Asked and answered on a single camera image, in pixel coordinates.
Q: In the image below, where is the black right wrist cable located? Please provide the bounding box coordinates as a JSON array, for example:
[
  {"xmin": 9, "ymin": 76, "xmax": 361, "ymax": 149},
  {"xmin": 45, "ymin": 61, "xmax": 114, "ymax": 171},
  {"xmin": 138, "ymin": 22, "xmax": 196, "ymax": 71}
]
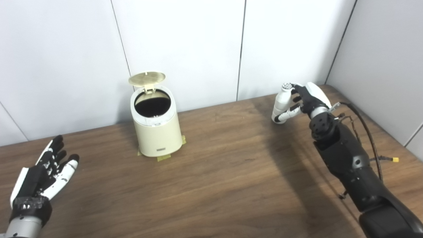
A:
[{"xmin": 337, "ymin": 102, "xmax": 384, "ymax": 182}]

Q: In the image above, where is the cream round bin lid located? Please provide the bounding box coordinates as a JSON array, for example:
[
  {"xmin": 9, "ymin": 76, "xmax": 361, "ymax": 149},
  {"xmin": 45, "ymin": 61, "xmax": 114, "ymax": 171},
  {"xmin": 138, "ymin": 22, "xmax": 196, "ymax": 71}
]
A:
[{"xmin": 128, "ymin": 71, "xmax": 166, "ymax": 95}]

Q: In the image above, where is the thin cable with yellow connector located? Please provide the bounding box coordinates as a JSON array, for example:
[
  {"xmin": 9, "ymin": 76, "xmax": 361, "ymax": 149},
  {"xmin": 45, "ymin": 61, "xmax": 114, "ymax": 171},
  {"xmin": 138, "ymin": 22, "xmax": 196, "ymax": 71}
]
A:
[{"xmin": 370, "ymin": 155, "xmax": 399, "ymax": 163}]

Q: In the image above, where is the cream-colored bin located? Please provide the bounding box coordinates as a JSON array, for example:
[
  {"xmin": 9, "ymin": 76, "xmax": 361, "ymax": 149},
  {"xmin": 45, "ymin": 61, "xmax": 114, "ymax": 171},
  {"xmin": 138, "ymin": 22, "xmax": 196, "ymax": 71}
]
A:
[{"xmin": 130, "ymin": 85, "xmax": 183, "ymax": 157}]

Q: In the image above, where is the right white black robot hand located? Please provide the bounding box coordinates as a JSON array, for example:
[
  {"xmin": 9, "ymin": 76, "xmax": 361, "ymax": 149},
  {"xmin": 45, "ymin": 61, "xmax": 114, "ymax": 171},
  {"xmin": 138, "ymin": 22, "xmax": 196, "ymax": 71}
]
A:
[{"xmin": 277, "ymin": 82, "xmax": 332, "ymax": 123}]

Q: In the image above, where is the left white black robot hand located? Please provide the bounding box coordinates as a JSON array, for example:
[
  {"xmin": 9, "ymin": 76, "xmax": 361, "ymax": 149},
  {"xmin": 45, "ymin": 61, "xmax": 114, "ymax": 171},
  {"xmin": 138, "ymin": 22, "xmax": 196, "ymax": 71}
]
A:
[{"xmin": 10, "ymin": 135, "xmax": 80, "ymax": 228}]

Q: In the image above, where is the small white plastic bottle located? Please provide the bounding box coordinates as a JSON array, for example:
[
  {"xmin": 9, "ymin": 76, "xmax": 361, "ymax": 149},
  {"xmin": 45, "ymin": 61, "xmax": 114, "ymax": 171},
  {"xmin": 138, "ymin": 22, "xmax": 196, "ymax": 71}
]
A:
[{"xmin": 272, "ymin": 83, "xmax": 294, "ymax": 124}]

